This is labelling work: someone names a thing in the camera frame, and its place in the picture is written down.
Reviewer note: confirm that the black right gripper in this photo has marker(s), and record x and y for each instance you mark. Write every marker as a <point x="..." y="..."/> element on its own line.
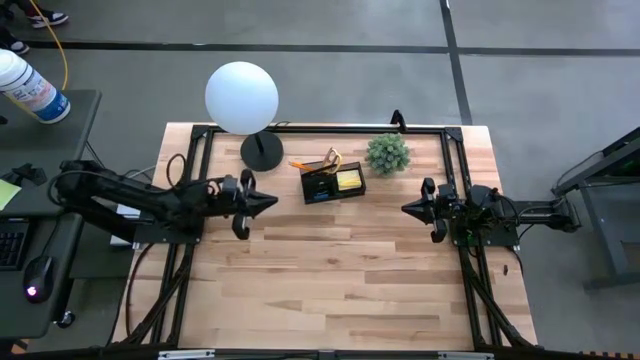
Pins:
<point x="442" y="205"/>

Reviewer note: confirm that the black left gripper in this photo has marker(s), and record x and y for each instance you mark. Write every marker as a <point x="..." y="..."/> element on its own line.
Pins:
<point x="237" y="197"/>

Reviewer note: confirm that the orange pencil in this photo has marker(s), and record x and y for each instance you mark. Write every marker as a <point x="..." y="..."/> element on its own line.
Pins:
<point x="300" y="166"/>

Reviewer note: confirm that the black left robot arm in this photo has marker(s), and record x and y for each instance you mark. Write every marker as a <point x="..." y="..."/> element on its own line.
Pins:
<point x="125" y="192"/>

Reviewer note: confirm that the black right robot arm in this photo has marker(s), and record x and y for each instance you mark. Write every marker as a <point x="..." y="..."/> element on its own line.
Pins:
<point x="530" y="210"/>

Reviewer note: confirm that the black mesh desk organizer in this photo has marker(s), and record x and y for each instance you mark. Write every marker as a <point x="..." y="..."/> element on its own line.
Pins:
<point x="330" y="194"/>

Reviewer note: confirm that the green potted plant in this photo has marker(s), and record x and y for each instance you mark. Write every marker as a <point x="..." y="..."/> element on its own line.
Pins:
<point x="387" y="154"/>

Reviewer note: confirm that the yellow sticky note pad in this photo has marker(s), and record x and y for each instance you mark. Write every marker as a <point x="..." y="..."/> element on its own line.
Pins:
<point x="349" y="180"/>

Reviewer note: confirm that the white globe table lamp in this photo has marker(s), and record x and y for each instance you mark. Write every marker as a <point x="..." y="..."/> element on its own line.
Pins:
<point x="241" y="97"/>

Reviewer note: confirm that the grey metal stand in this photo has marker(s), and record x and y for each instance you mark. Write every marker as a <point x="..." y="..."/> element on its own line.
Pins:
<point x="595" y="250"/>

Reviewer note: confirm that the black side desk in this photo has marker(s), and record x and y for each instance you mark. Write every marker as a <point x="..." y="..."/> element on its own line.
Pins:
<point x="45" y="145"/>

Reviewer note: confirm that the black caster wheel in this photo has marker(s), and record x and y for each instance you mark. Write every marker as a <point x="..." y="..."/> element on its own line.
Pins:
<point x="66" y="319"/>

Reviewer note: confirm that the black computer mouse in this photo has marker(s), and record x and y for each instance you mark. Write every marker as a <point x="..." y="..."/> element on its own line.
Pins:
<point x="39" y="277"/>

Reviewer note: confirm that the black desk clamp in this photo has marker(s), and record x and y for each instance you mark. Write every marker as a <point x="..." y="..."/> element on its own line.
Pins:
<point x="27" y="175"/>

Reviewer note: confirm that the black keyboard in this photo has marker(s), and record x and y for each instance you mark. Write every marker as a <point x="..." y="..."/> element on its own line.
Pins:
<point x="12" y="245"/>

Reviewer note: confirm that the green sticky note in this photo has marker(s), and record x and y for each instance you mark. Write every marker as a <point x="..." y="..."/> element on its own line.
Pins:
<point x="7" y="194"/>

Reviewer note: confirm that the white wipes canister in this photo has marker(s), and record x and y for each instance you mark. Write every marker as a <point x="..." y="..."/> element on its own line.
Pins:
<point x="30" y="87"/>

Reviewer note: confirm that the person's shoe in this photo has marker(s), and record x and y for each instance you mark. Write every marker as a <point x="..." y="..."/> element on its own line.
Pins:
<point x="50" y="20"/>
<point x="15" y="47"/>

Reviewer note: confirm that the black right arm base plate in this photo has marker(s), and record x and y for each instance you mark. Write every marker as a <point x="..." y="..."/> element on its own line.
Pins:
<point x="505" y="237"/>

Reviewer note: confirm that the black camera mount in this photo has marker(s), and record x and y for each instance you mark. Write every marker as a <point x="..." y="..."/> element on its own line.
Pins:
<point x="398" y="120"/>

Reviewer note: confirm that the black aluminium table frame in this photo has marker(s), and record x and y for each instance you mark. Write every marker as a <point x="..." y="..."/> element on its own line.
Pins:
<point x="325" y="129"/>

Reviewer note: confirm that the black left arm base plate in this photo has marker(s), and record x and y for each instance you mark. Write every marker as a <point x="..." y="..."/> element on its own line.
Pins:
<point x="165" y="235"/>

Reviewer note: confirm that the silver metal bracket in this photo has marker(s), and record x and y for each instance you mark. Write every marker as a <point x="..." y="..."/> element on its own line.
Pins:
<point x="185" y="355"/>
<point x="465" y="356"/>

